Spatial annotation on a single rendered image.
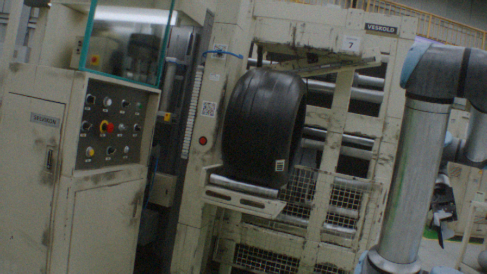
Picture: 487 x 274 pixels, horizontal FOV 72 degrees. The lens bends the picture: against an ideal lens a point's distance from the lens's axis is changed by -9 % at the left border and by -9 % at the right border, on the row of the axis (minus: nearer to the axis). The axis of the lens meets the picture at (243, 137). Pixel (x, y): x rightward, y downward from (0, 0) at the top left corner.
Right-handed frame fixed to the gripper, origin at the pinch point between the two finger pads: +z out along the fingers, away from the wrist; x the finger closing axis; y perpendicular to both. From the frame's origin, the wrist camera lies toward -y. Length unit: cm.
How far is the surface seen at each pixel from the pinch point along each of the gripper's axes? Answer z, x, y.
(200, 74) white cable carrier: -73, -48, -95
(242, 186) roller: -30, -9, -80
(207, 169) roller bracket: -33, -20, -94
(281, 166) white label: -33, -14, -59
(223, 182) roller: -31, -13, -89
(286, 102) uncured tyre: -50, -34, -50
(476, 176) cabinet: -314, 359, 54
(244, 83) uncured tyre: -57, -44, -67
